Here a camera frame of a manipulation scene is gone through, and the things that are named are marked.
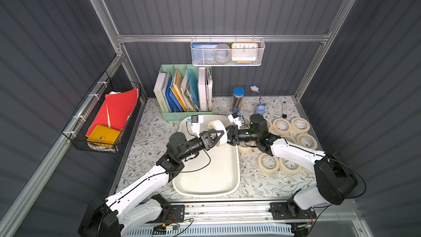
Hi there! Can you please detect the red folder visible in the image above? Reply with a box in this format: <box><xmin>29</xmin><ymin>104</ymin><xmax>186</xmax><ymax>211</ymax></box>
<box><xmin>86</xmin><ymin>88</ymin><xmax>139</xmax><ymax>137</ymax></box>

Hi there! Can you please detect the orange folder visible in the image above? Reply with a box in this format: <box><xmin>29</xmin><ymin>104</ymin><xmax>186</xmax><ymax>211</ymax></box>
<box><xmin>173</xmin><ymin>69</ymin><xmax>188</xmax><ymax>112</ymax></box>

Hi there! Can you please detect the white plastic storage box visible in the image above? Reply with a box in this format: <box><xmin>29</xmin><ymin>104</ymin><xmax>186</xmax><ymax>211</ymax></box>
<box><xmin>172</xmin><ymin>134</ymin><xmax>240</xmax><ymax>198</ymax></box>

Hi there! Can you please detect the white book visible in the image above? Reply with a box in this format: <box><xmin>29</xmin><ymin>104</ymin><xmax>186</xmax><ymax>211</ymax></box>
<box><xmin>153</xmin><ymin>72</ymin><xmax>169</xmax><ymax>113</ymax></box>

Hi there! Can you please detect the clear tape roll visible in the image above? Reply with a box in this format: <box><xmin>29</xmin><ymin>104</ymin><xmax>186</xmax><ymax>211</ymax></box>
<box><xmin>214</xmin><ymin>43</ymin><xmax>231</xmax><ymax>64</ymax></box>

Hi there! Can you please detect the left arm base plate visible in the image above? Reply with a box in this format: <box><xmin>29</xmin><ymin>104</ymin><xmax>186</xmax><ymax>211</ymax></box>
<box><xmin>147</xmin><ymin>205</ymin><xmax>185</xmax><ymax>224</ymax></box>

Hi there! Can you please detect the teal folder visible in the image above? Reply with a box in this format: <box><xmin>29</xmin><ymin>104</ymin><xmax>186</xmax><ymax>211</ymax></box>
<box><xmin>187</xmin><ymin>69</ymin><xmax>200</xmax><ymax>108</ymax></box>

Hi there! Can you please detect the green file organizer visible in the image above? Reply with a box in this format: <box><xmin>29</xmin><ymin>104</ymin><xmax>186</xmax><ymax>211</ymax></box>
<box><xmin>159</xmin><ymin>64</ymin><xmax>213</xmax><ymax>122</ymax></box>

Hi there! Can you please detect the orange white clock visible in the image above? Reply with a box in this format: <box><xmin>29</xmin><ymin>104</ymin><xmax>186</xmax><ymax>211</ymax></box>
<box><xmin>231</xmin><ymin>42</ymin><xmax>259</xmax><ymax>62</ymax></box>

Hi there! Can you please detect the white wire hanging basket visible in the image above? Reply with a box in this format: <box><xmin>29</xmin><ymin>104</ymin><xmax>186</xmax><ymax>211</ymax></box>
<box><xmin>190</xmin><ymin>37</ymin><xmax>266</xmax><ymax>67</ymax></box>

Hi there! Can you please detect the blue lid pencil jar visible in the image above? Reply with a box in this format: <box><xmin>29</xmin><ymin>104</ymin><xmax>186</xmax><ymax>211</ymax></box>
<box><xmin>231</xmin><ymin>87</ymin><xmax>245</xmax><ymax>113</ymax></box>

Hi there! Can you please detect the blue folder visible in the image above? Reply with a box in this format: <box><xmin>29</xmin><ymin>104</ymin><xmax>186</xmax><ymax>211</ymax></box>
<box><xmin>166</xmin><ymin>76</ymin><xmax>184</xmax><ymax>113</ymax></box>

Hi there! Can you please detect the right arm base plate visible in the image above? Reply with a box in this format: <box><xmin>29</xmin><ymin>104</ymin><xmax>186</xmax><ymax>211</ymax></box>
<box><xmin>269</xmin><ymin>202</ymin><xmax>317</xmax><ymax>220</ymax></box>

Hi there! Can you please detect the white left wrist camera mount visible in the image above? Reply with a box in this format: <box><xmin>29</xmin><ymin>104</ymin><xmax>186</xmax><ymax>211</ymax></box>
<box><xmin>186</xmin><ymin>115</ymin><xmax>203</xmax><ymax>137</ymax></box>

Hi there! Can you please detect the yellow wallet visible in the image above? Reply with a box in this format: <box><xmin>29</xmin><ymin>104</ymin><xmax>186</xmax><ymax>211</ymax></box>
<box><xmin>87</xmin><ymin>125</ymin><xmax>121</xmax><ymax>144</ymax></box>

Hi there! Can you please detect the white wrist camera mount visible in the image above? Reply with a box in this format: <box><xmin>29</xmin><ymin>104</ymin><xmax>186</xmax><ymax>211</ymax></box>
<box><xmin>186</xmin><ymin>115</ymin><xmax>203</xmax><ymax>137</ymax></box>
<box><xmin>228</xmin><ymin>113</ymin><xmax>242</xmax><ymax>128</ymax></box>

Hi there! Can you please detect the white binder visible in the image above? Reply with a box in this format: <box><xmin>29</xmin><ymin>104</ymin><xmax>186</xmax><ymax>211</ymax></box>
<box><xmin>198</xmin><ymin>68</ymin><xmax>208</xmax><ymax>111</ymax></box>

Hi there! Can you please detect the floral table mat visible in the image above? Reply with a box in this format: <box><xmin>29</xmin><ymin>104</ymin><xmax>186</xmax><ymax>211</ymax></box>
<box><xmin>111</xmin><ymin>96</ymin><xmax>315</xmax><ymax>199</ymax></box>

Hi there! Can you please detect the black wire wall basket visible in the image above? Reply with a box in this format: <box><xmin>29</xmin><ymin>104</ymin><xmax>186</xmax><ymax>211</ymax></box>
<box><xmin>62</xmin><ymin>73</ymin><xmax>142</xmax><ymax>154</ymax></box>

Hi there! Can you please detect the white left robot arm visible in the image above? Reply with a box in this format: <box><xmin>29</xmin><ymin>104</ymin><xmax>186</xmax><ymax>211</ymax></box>
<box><xmin>78</xmin><ymin>130</ymin><xmax>227</xmax><ymax>237</ymax></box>

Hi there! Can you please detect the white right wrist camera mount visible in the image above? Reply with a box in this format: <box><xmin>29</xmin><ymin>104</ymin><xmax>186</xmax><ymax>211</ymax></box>
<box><xmin>228</xmin><ymin>113</ymin><xmax>242</xmax><ymax>128</ymax></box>

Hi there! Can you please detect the blue box in basket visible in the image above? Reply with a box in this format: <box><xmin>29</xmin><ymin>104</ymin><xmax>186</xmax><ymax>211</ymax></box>
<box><xmin>191</xmin><ymin>43</ymin><xmax>218</xmax><ymax>66</ymax></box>

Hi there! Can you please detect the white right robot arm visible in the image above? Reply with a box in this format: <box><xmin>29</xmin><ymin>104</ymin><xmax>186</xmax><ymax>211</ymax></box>
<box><xmin>226</xmin><ymin>113</ymin><xmax>359</xmax><ymax>213</ymax></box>

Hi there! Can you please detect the black capped marker pen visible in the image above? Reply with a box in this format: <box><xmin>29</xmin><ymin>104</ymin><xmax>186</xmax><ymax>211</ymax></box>
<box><xmin>282</xmin><ymin>102</ymin><xmax>288</xmax><ymax>119</ymax></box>

